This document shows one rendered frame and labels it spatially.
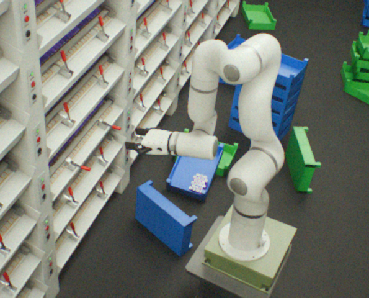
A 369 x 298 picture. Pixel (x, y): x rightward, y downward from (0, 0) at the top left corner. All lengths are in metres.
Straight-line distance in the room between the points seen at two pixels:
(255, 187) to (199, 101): 0.32
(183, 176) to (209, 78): 1.13
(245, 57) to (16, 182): 0.78
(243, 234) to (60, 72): 0.83
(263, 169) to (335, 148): 1.51
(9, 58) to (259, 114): 0.72
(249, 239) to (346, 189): 1.12
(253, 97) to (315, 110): 1.86
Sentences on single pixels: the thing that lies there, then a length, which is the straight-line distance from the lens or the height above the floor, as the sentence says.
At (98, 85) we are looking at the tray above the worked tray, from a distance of 2.13.
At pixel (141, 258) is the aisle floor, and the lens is 2.45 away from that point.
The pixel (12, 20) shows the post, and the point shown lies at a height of 1.25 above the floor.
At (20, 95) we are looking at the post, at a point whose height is 1.02.
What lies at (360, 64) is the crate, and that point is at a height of 0.19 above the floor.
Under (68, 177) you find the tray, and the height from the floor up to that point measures 0.52.
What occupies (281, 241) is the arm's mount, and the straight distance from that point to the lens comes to 2.11.
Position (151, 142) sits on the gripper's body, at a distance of 1.95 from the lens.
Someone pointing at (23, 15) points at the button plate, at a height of 1.25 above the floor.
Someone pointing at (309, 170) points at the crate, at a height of 0.16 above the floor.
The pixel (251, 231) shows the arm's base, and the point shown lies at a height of 0.50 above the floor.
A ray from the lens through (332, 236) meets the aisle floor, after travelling 2.73.
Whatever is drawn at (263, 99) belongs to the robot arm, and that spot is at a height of 1.01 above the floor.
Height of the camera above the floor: 1.92
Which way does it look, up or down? 40 degrees down
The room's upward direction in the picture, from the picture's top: 7 degrees clockwise
